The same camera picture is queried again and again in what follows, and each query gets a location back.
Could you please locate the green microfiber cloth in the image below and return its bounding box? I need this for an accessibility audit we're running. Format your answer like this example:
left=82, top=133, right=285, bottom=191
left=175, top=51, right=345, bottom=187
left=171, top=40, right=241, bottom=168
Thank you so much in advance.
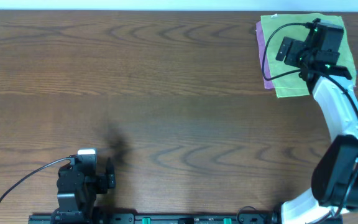
left=260, top=13, right=345, bottom=98

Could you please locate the right black cable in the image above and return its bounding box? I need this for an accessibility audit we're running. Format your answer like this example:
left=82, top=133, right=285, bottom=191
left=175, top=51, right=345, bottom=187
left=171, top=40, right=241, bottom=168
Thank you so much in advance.
left=261, top=22, right=310, bottom=82

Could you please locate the black cable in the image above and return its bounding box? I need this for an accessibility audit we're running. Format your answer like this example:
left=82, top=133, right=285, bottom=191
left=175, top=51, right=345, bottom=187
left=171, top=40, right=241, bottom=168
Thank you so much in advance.
left=0, top=157, right=76, bottom=224
left=261, top=22, right=310, bottom=82

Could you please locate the left black cable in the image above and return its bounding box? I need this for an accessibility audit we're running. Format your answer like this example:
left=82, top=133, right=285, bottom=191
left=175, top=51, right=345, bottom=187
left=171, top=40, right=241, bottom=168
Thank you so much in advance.
left=0, top=157, right=76, bottom=224

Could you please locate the purple microfiber cloth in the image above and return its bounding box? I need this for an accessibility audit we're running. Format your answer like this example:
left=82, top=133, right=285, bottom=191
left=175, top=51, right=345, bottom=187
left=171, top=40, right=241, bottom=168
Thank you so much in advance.
left=255, top=21, right=275, bottom=90

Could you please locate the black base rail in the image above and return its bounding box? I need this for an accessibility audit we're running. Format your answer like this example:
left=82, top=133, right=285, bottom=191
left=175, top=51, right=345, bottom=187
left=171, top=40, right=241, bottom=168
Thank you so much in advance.
left=28, top=212, right=343, bottom=224

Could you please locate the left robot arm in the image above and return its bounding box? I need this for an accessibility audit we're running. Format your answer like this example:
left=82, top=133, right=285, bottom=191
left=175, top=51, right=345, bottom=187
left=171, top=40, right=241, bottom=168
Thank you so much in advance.
left=49, top=154, right=116, bottom=224

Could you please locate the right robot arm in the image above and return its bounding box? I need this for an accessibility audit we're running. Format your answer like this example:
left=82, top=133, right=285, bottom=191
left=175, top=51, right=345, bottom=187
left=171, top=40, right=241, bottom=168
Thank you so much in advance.
left=271, top=37, right=358, bottom=223

